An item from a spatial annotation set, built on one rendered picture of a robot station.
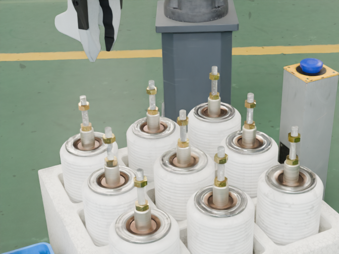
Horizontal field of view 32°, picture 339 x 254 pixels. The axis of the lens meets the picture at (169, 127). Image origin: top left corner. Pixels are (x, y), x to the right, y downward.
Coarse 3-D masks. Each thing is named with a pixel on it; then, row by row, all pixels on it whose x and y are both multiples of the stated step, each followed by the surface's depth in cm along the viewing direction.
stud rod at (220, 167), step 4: (220, 148) 80; (224, 148) 80; (220, 152) 80; (224, 152) 80; (220, 156) 80; (220, 164) 81; (220, 168) 81; (220, 172) 82; (220, 176) 82; (220, 180) 82
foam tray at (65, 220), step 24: (48, 168) 106; (216, 168) 105; (48, 192) 100; (48, 216) 107; (72, 216) 94; (336, 216) 92; (72, 240) 89; (264, 240) 88; (312, 240) 87; (336, 240) 87
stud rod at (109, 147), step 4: (108, 128) 85; (108, 132) 85; (108, 136) 85; (108, 144) 86; (112, 144) 87; (108, 148) 86; (112, 148) 87; (108, 152) 87; (112, 152) 87; (108, 156) 87; (112, 156) 87
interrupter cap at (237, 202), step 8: (200, 192) 86; (208, 192) 86; (232, 192) 86; (240, 192) 86; (200, 200) 84; (208, 200) 85; (232, 200) 85; (240, 200) 84; (200, 208) 83; (208, 208) 83; (216, 208) 83; (224, 208) 83; (232, 208) 82; (240, 208) 83; (216, 216) 81; (224, 216) 81; (232, 216) 81
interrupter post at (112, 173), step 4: (104, 164) 88; (116, 164) 88; (104, 168) 88; (108, 168) 87; (112, 168) 87; (116, 168) 88; (104, 172) 89; (108, 172) 88; (112, 172) 88; (116, 172) 88; (108, 176) 88; (112, 176) 88; (116, 176) 88; (108, 180) 89; (112, 180) 88; (116, 180) 89; (108, 184) 89; (112, 184) 89
